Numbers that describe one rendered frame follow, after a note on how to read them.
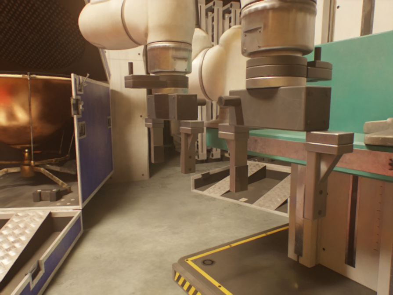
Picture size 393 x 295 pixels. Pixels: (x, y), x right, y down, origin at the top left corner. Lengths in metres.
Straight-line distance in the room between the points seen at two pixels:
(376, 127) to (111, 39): 0.55
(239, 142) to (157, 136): 0.28
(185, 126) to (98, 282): 1.12
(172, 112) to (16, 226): 1.49
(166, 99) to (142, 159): 2.64
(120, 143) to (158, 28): 2.59
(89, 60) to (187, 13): 2.19
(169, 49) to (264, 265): 0.66
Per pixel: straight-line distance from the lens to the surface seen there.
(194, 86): 0.89
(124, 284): 1.52
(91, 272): 1.65
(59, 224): 2.05
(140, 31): 0.65
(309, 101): 0.36
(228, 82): 0.83
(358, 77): 0.78
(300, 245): 0.99
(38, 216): 2.00
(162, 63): 0.60
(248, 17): 0.40
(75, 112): 1.95
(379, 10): 0.89
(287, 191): 2.62
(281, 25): 0.38
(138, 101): 3.17
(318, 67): 0.43
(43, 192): 2.20
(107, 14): 0.70
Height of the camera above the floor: 0.79
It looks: 8 degrees down
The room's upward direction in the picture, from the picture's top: straight up
